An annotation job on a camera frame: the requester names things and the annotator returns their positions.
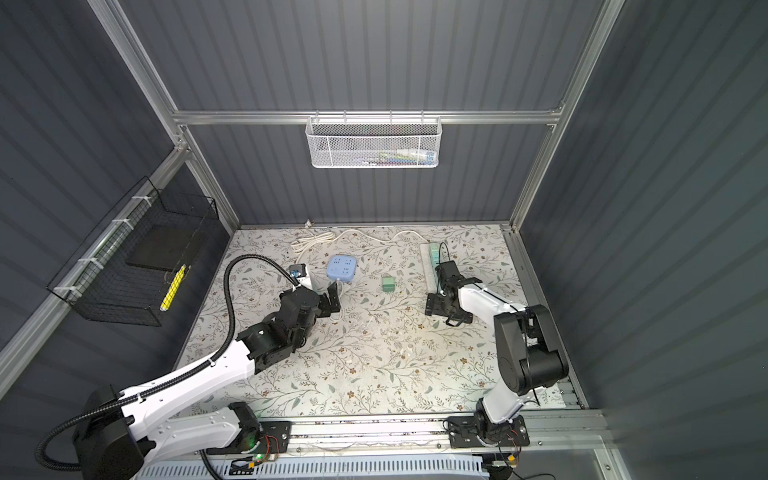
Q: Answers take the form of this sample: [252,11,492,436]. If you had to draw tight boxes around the white vented cover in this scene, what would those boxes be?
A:
[134,455,490,480]

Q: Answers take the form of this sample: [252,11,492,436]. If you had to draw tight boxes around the pens in white basket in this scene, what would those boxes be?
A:
[353,149,438,166]

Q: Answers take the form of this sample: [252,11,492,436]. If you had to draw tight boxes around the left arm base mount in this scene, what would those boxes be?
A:
[206,421,293,456]

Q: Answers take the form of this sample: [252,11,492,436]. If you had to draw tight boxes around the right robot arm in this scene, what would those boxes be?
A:
[425,261,569,427]

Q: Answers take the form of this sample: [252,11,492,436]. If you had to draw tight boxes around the white wire basket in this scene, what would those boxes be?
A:
[305,116,443,169]

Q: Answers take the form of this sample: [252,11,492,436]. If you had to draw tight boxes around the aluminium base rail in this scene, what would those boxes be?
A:
[129,408,614,463]

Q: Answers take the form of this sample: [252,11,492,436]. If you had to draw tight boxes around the yellow marker pen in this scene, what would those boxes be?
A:
[160,265,188,312]

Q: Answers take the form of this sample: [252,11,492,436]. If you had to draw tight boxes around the black corrugated cable hose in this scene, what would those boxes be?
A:
[34,254,301,472]

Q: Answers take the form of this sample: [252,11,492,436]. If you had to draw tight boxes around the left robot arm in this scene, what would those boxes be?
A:
[72,285,341,479]

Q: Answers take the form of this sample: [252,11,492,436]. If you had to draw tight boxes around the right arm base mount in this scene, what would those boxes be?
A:
[442,414,530,449]

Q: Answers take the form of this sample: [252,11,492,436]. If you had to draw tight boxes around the long white power strip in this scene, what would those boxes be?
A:
[420,242,441,294]

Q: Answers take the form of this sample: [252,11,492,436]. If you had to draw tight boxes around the blue square power socket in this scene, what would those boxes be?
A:
[326,255,357,283]

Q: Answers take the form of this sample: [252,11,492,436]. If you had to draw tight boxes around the white power strip cable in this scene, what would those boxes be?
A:
[290,219,431,254]

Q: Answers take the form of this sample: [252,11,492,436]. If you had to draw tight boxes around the black wire basket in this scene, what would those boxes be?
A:
[48,181,219,327]

